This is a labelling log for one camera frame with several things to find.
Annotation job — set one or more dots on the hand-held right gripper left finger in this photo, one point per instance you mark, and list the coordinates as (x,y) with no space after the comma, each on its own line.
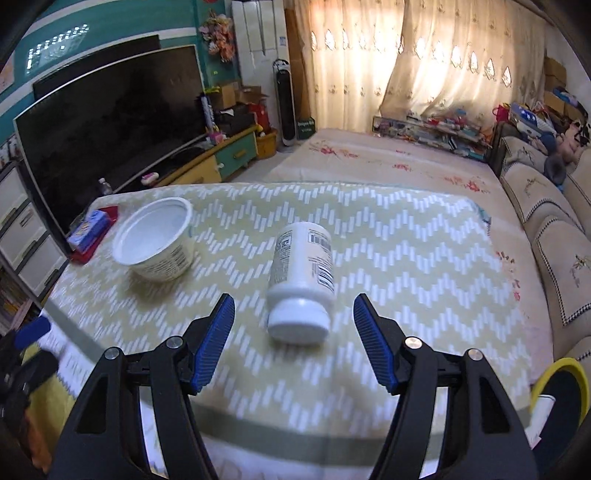
(214,346)

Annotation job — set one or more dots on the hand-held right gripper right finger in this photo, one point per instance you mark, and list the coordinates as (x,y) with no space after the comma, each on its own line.
(374,346)

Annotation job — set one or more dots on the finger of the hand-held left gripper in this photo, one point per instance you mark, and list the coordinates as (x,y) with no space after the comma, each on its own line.
(32,331)

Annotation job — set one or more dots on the white pill bottle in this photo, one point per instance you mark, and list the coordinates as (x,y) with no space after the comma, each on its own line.
(300,277)

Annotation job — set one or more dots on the small white box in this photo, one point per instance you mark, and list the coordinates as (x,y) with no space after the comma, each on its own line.
(544,415)

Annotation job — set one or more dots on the yellow-rimmed dark trash bin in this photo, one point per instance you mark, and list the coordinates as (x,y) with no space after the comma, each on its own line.
(561,367)

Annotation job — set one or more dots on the white drawer unit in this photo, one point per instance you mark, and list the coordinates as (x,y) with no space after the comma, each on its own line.
(27,230)

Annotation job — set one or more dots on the clear water bottle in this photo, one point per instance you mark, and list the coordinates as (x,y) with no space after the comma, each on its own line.
(105,187)

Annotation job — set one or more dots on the yellow green television stand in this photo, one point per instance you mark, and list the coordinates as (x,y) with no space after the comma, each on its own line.
(235,152)

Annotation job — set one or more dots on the yellow plastic bin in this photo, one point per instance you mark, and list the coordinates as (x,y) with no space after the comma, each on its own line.
(267,145)

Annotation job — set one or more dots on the beige sofa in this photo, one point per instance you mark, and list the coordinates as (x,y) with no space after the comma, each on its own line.
(554,240)

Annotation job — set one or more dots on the black flat television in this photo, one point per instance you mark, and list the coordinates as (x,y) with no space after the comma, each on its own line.
(106,129)

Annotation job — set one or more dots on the clutter of books and toys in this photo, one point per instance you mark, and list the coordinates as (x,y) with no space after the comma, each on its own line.
(434,131)

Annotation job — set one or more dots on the green sign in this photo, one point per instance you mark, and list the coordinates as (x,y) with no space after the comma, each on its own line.
(305,129)

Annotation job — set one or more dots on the red toy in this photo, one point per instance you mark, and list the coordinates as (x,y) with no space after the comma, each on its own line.
(259,117)

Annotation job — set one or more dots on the open cardboard box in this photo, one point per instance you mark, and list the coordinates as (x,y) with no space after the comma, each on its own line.
(224,97)
(251,94)

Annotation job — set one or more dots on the black white tower fan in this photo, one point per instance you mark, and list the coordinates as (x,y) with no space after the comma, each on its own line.
(284,101)

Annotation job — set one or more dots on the blue white printed box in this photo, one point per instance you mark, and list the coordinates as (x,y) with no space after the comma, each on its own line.
(528,117)

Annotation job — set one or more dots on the beige embroidered curtain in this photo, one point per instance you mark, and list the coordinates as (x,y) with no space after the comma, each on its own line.
(360,69)

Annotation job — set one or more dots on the row of plush toys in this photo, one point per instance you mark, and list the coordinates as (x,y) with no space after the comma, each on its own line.
(575,138)

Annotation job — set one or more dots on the artificial flower bunch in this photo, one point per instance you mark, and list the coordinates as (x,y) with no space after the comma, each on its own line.
(217,34)

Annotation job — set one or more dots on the stack of cardboard boxes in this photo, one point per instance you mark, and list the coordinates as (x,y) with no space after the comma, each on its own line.
(556,78)

